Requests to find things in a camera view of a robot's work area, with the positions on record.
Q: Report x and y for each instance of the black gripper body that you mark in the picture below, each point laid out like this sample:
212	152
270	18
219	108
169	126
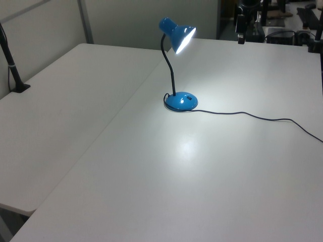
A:
240	24

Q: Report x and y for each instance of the blue gooseneck desk lamp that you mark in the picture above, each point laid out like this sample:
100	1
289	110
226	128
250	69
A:
180	34

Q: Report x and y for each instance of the black control box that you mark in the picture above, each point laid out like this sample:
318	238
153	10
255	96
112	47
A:
280	37

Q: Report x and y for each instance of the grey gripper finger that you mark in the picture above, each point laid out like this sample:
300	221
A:
242	39
239	39

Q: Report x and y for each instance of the black clamped camera pole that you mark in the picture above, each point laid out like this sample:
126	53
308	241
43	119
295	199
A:
11	66

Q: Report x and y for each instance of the grey partition post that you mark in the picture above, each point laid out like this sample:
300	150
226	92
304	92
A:
85	22

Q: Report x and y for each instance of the black background desk equipment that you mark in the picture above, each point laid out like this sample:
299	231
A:
309	13

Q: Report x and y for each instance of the black clamp stand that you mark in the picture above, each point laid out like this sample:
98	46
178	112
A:
315	41

